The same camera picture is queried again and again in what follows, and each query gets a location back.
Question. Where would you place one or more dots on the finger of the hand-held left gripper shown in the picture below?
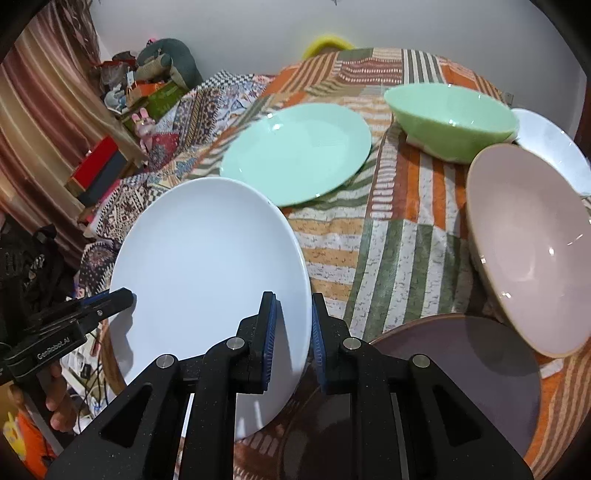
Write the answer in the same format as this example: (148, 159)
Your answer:
(117, 301)
(90, 301)

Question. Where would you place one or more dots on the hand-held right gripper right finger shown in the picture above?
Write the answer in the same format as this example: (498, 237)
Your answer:
(318, 346)

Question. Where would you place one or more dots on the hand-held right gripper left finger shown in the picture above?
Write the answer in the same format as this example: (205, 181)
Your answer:
(269, 344)

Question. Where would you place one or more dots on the white plate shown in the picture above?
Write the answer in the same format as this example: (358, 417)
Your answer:
(207, 258)

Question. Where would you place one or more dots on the white bowl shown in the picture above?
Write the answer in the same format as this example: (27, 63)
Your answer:
(549, 143)

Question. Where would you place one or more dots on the person's left hand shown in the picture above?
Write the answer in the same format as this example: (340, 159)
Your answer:
(62, 401)

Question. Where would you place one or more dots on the dark cloth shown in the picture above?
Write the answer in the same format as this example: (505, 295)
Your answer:
(27, 265)

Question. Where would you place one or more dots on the orange plastic bag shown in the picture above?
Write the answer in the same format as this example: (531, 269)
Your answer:
(23, 436)

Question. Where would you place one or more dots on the striped patchwork blanket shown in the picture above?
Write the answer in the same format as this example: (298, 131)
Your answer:
(392, 240)

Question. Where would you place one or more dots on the red box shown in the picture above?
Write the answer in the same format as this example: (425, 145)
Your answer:
(94, 161)

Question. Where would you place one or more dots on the purple plate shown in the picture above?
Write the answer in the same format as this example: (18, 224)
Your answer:
(461, 369)

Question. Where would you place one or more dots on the pink bunny toy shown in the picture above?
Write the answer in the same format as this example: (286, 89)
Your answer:
(144, 127)

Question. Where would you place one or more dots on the striped brown curtain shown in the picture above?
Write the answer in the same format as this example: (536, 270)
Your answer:
(41, 115)

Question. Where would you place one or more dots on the mint green plate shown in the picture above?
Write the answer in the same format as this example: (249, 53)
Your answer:
(295, 152)

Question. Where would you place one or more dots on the ornate patterned blanket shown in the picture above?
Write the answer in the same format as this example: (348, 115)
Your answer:
(198, 115)

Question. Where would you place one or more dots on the blue white small toy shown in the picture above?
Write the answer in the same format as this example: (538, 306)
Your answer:
(114, 98)

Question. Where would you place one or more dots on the green box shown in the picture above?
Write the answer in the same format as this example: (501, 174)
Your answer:
(167, 99)

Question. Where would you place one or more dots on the orange box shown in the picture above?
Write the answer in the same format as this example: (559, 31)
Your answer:
(144, 90)

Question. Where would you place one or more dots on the pink bowl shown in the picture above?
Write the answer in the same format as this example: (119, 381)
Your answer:
(521, 230)

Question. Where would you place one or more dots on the grey green plush toy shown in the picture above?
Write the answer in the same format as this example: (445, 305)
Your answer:
(178, 60)

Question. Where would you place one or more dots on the green bowl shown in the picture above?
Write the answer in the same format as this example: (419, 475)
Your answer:
(443, 115)

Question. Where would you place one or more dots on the yellow chair back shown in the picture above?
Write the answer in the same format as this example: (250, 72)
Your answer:
(327, 44)

